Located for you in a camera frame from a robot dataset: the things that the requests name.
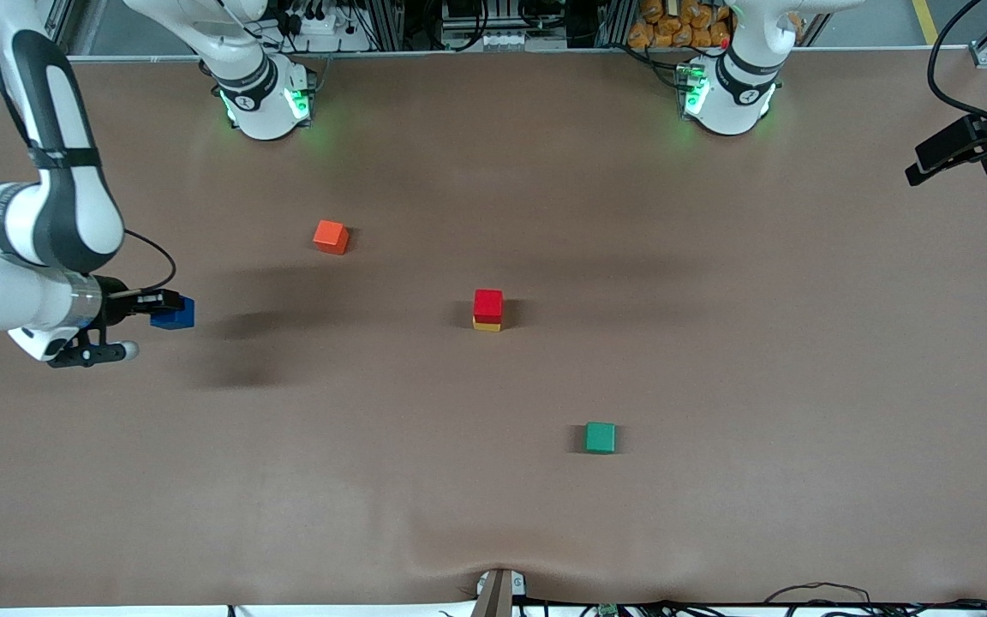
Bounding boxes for brown table mat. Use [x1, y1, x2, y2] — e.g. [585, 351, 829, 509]
[0, 50, 987, 611]

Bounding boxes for white power strip black plugs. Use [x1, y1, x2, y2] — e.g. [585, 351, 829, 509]
[278, 0, 366, 52]

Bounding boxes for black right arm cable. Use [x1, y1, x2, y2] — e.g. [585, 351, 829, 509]
[0, 0, 177, 294]

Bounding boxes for aluminium table edge rail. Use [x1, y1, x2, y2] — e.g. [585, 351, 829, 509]
[69, 46, 974, 63]

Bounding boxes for blue cube block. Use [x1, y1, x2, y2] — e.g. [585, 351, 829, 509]
[151, 297, 196, 331]

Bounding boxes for orange cube block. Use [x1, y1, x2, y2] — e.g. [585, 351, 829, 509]
[313, 219, 350, 256]

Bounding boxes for bag of orange rolls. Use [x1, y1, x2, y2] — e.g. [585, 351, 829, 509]
[628, 0, 733, 50]

